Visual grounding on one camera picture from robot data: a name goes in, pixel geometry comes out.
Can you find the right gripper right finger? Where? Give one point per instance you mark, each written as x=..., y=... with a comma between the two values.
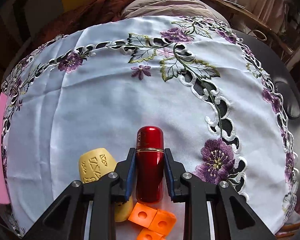
x=211, y=209

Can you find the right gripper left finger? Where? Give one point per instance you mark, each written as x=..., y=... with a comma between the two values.
x=66, y=217

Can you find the yellow perforated oval case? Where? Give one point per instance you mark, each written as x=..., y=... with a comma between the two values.
x=92, y=166

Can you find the orange linking cubes block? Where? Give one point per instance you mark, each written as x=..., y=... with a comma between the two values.
x=156, y=223

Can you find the red metallic capsule bottle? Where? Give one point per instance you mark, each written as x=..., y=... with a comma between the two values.
x=149, y=164

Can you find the white embroidered floral tablecloth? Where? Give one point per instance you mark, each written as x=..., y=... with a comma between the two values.
x=220, y=111

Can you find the wooden side shelf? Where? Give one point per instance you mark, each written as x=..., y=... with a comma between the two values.
x=234, y=10

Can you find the rust red quilted jacket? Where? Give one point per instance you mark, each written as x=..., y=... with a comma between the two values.
x=93, y=13

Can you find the pink beige duvet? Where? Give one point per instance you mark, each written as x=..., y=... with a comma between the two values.
x=140, y=8

